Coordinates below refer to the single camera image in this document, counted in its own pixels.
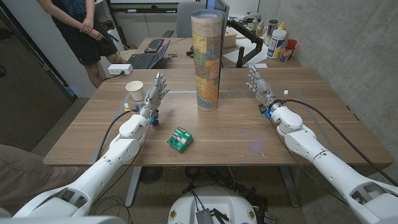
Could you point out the white canister with blue label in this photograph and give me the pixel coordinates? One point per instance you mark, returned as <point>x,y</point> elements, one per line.
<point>276,43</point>

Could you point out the computer monitor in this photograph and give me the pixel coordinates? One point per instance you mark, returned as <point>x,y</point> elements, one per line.
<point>225,7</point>

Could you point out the grey metal table leg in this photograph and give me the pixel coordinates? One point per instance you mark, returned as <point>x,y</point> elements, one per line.
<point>289,186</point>
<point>133,186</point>

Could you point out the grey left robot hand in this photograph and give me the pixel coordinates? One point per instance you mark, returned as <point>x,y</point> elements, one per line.
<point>153,96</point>

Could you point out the grey office chair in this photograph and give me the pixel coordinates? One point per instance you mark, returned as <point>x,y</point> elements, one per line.
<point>185,18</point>

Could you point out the yellow capped bottle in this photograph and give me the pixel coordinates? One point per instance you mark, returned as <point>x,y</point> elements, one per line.
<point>281,26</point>

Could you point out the white paper sheet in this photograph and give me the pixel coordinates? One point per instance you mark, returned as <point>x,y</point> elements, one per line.
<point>248,51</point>

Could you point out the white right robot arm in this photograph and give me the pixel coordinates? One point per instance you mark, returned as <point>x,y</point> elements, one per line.
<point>326,161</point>

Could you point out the black laptop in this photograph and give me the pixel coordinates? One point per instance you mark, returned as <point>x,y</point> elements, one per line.
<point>143,60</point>

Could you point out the standing person in black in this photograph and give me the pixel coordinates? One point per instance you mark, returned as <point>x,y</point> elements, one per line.
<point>84,43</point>

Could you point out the rolled colourful map tube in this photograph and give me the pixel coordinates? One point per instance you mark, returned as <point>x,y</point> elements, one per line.
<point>206,62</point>

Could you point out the seated person's brown trouser leg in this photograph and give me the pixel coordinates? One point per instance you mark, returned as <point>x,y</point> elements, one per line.
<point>31,177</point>

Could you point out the beige box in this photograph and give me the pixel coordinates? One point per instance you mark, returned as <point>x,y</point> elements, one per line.
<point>230,38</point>

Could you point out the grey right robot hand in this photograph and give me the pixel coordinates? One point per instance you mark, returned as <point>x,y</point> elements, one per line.
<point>262,90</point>

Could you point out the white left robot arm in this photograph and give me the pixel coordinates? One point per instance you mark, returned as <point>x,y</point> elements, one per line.
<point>93,180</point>

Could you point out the dark lidded jar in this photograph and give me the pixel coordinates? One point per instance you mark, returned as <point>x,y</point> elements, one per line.
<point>270,28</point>

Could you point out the red cup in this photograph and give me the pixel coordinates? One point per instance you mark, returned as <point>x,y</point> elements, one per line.
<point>292,43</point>

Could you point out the white paper cup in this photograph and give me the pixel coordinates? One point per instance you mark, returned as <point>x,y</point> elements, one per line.
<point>136,90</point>

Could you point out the white power strip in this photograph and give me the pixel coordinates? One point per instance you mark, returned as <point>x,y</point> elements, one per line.
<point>119,69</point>

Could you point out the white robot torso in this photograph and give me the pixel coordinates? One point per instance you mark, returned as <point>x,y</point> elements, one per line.
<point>214,202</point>

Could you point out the round black fan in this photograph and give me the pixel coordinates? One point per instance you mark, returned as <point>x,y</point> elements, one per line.
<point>150,175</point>

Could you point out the black keyboard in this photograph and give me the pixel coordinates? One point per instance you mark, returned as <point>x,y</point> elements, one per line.
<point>154,45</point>

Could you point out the green package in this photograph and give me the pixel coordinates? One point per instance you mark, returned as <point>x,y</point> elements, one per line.
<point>180,140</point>

